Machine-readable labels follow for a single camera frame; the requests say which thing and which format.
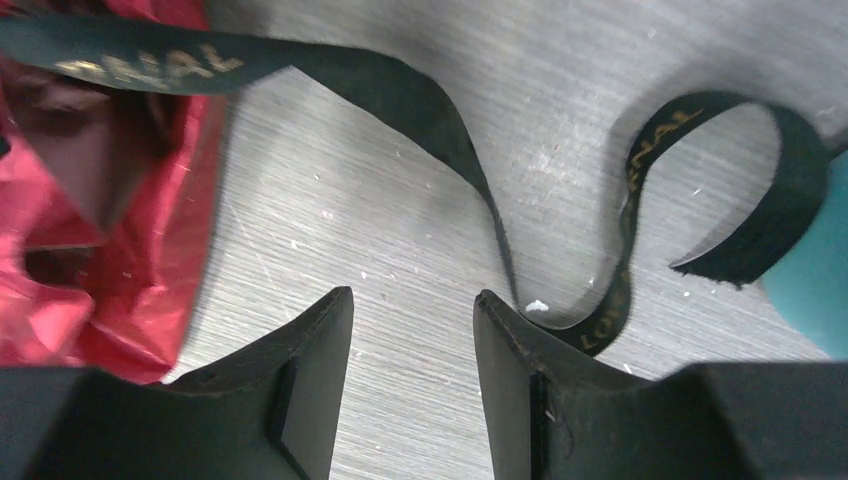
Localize teal vase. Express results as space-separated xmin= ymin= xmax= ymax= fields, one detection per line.
xmin=762 ymin=153 xmax=847 ymax=360

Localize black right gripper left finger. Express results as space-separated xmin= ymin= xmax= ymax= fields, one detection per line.
xmin=1 ymin=287 xmax=354 ymax=479

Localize black ribbon gold lettering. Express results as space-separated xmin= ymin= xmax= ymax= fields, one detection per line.
xmin=1 ymin=13 xmax=834 ymax=357

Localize pink flower bouquet red wrap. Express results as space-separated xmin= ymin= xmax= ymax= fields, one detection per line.
xmin=1 ymin=1 xmax=226 ymax=384

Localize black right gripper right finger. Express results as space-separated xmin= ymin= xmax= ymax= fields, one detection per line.
xmin=473 ymin=290 xmax=847 ymax=480

